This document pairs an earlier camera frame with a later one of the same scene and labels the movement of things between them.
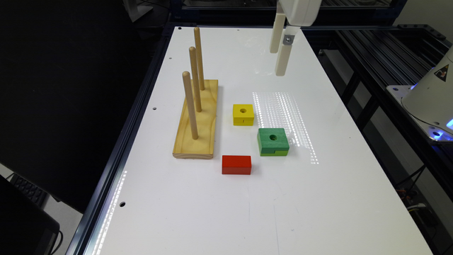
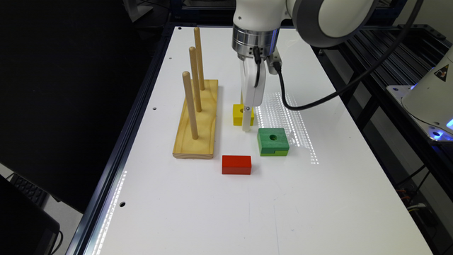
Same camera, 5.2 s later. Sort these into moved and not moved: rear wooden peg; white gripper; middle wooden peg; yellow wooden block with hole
Moved: white gripper
Not moved: yellow wooden block with hole; rear wooden peg; middle wooden peg
